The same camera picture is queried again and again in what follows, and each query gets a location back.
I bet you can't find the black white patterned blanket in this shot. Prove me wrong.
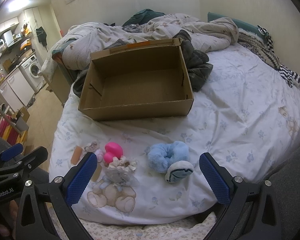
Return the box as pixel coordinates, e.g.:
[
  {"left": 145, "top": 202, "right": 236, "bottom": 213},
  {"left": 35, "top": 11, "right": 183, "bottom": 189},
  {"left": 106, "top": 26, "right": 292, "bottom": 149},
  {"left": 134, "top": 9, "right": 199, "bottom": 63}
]
[{"left": 238, "top": 25, "right": 300, "bottom": 90}]

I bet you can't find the crumpled checkered beige blanket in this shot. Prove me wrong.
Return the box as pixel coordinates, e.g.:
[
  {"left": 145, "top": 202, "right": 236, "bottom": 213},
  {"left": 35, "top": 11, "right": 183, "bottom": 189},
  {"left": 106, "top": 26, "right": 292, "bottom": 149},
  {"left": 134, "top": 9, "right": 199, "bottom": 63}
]
[{"left": 42, "top": 13, "right": 239, "bottom": 77}]

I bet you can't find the clear packaged hair accessory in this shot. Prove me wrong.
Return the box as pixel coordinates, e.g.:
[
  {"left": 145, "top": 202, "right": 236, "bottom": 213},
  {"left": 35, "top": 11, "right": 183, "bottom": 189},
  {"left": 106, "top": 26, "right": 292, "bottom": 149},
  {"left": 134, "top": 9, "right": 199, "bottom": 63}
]
[{"left": 105, "top": 168, "right": 140, "bottom": 187}]

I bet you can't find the wooden drying rack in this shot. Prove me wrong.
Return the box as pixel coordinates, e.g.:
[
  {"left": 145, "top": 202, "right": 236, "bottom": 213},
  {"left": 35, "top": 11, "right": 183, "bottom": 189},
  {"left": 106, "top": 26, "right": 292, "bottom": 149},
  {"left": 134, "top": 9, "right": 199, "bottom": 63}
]
[{"left": 0, "top": 117, "right": 28, "bottom": 145}]

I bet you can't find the teal pillow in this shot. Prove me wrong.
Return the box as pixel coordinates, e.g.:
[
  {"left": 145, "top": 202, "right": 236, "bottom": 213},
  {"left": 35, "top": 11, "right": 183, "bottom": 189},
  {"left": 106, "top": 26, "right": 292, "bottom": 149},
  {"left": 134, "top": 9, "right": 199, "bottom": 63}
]
[{"left": 207, "top": 12, "right": 260, "bottom": 34}]

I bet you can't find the brown cardboard box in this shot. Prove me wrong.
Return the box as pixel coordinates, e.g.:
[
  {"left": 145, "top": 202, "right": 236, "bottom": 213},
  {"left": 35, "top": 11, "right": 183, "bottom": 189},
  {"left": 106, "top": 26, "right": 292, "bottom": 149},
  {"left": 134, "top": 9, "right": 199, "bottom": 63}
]
[{"left": 78, "top": 38, "right": 194, "bottom": 121}]

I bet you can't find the mauve lace scrunchie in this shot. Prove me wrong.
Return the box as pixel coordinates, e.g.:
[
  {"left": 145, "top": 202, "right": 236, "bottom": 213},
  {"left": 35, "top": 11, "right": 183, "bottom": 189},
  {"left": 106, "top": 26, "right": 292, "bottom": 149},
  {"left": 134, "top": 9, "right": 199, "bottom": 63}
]
[{"left": 84, "top": 141, "right": 104, "bottom": 163}]

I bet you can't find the white floral bed duvet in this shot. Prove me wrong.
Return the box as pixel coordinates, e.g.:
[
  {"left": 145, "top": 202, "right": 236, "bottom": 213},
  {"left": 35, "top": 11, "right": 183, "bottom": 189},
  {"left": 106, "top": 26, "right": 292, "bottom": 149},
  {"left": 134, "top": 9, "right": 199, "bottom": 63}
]
[{"left": 49, "top": 44, "right": 300, "bottom": 239}]

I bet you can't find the white washing machine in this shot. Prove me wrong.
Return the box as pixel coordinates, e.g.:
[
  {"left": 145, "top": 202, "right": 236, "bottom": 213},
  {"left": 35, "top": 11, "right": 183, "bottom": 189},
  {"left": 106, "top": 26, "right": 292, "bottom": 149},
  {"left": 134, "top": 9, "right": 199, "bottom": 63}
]
[{"left": 19, "top": 54, "right": 45, "bottom": 94}]

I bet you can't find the white kitchen cabinet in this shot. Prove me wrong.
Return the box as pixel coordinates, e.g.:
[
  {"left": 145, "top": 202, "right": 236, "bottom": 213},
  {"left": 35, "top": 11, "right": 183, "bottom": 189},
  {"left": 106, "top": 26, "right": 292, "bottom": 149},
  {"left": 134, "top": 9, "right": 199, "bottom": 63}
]
[{"left": 0, "top": 68, "right": 34, "bottom": 112}]

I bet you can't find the dark camouflage jacket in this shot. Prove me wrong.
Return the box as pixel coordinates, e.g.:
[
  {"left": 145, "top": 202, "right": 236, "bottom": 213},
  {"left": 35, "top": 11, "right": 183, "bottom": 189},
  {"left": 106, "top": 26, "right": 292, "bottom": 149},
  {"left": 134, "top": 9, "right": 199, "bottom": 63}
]
[{"left": 72, "top": 29, "right": 213, "bottom": 98}]

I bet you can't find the light blue fluffy sock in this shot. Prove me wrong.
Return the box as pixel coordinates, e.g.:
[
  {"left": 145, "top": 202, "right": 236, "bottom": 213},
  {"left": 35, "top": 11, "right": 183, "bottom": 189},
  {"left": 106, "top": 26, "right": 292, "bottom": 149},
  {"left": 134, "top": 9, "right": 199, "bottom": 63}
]
[{"left": 147, "top": 141, "right": 194, "bottom": 183}]

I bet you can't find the cream scrunchie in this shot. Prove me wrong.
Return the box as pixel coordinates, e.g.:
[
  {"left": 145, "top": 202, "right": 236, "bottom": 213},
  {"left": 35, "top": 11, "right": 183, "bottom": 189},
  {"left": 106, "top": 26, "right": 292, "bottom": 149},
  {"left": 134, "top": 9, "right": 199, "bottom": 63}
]
[{"left": 108, "top": 155, "right": 138, "bottom": 173}]

